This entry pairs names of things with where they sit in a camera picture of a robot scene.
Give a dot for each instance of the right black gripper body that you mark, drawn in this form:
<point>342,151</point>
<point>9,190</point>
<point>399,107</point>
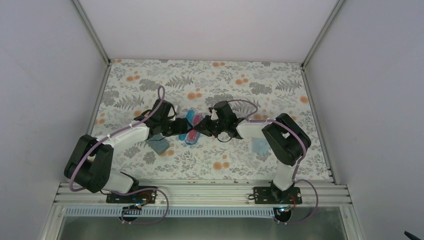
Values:
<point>213,128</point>

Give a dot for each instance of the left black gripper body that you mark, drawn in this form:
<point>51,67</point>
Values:
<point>172,130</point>

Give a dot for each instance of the grey glasses case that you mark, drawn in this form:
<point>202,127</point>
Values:
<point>158,143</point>

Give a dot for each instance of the blue translucent glasses case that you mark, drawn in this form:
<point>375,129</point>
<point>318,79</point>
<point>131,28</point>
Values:
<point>191,138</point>

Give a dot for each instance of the light blue cleaning cloth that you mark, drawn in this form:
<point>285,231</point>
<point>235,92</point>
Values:
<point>260,146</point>

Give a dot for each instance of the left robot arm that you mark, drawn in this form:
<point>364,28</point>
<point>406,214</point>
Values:
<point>90,164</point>

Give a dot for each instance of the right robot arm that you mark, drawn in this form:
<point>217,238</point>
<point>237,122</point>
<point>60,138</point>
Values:
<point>286,139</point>

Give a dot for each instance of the floral table mat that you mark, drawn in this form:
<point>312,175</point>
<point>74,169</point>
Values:
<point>260,90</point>

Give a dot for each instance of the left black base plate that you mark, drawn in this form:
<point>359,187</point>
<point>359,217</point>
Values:
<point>144,195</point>

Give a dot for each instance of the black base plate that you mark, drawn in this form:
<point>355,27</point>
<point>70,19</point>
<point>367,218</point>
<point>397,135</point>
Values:
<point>144,195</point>
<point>265,195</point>

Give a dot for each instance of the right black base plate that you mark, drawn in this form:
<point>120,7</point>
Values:
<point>265,195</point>

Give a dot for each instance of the white slotted cable duct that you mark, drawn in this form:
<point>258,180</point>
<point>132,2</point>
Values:
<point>172,212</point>

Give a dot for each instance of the aluminium mounting rail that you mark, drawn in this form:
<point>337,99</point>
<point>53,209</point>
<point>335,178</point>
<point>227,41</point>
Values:
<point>213,193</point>

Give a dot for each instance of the left aluminium frame post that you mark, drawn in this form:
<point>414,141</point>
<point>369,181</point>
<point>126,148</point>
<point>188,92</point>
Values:
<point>91,31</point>

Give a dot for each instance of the aluminium frame post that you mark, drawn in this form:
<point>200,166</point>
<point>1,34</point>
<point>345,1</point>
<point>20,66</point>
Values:
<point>322,33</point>
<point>91,31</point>

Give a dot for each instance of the right aluminium frame post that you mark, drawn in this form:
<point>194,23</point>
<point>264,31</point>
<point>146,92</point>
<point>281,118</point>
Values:
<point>322,33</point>

